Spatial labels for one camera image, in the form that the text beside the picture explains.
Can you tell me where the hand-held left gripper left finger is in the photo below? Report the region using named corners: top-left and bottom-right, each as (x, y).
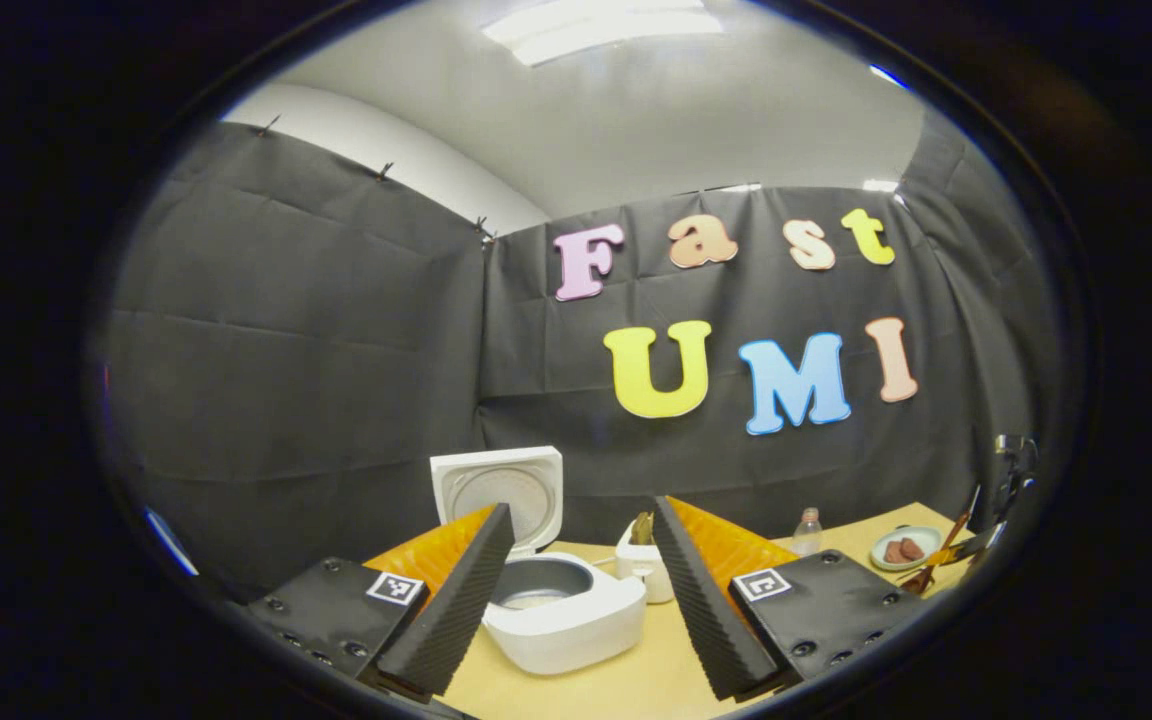
top-left (244, 502), bottom-right (517, 701)

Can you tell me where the white rice cooker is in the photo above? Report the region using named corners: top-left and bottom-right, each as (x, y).
top-left (430, 447), bottom-right (647, 676)

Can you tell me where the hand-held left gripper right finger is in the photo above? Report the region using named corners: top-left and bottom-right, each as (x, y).
top-left (652, 495), bottom-right (927, 701)

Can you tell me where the large ceiling light panel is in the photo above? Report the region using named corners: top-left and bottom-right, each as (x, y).
top-left (481, 0), bottom-right (725, 67)

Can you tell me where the light green plate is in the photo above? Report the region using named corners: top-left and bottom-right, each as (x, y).
top-left (871, 525), bottom-right (942, 571)

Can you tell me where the white toaster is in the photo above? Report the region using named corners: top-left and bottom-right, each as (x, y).
top-left (616, 520), bottom-right (677, 604)

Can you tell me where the brown wooden spoon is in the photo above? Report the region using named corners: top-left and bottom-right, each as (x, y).
top-left (899, 510), bottom-right (977, 596)

